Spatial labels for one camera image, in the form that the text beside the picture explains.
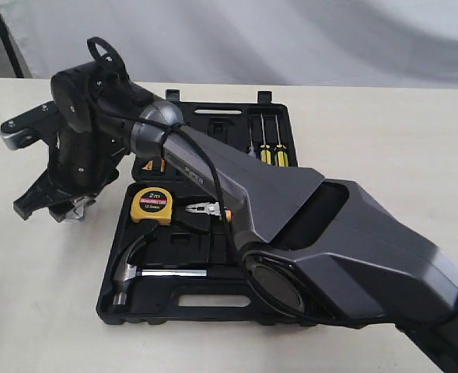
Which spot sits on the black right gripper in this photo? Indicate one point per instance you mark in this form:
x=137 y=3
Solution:
x=79 y=164

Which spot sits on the yellow black screwdriver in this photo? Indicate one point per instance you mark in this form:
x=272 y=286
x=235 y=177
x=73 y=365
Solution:
x=281 y=156
x=265 y=152

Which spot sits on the clear voltage tester screwdriver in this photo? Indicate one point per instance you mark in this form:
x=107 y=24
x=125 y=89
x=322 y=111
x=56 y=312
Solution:
x=251 y=148

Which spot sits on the orange handled pliers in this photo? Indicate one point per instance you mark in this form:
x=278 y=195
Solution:
x=205 y=208

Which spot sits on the yellow black screwdriver right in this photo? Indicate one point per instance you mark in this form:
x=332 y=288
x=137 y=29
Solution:
x=281 y=156

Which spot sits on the adjustable wrench black handle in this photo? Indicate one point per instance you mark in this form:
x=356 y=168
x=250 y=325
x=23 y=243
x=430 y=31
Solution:
x=74 y=210

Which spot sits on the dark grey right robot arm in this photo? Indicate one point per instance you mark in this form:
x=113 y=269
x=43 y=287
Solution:
x=312 y=247

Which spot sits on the black stand pole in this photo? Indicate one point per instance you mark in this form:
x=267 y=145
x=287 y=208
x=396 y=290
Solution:
x=9 y=49

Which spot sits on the orange utility knife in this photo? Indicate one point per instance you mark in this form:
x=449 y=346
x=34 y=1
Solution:
x=155 y=166

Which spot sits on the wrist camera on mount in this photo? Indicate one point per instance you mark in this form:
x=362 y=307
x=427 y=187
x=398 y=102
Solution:
x=38 y=124

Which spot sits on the black plastic tool case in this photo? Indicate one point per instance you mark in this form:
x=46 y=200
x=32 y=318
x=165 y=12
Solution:
x=192 y=240

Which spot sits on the yellow tape measure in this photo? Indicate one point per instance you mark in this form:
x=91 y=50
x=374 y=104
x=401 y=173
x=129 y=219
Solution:
x=152 y=203

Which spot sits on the yellow black screwdriver left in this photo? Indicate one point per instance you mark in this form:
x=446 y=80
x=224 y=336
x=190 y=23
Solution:
x=265 y=152

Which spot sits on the claw hammer black grip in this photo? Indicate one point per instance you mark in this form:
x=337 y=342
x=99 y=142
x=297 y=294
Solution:
x=126 y=272

